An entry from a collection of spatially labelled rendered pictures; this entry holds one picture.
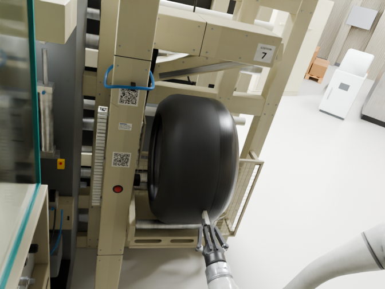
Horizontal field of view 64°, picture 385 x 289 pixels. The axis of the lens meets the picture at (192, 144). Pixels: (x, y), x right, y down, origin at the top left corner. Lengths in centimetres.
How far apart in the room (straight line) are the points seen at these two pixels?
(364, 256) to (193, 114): 74
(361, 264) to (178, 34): 107
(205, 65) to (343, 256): 108
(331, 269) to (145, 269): 173
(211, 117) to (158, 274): 151
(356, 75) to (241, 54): 530
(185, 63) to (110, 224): 87
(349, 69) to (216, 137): 568
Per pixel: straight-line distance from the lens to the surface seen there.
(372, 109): 739
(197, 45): 143
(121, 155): 131
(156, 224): 149
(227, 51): 148
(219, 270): 111
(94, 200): 148
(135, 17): 111
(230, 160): 122
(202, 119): 123
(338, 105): 681
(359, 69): 676
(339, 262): 95
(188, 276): 251
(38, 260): 135
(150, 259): 254
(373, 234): 94
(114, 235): 163
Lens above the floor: 197
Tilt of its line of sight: 29 degrees down
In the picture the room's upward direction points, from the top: 14 degrees clockwise
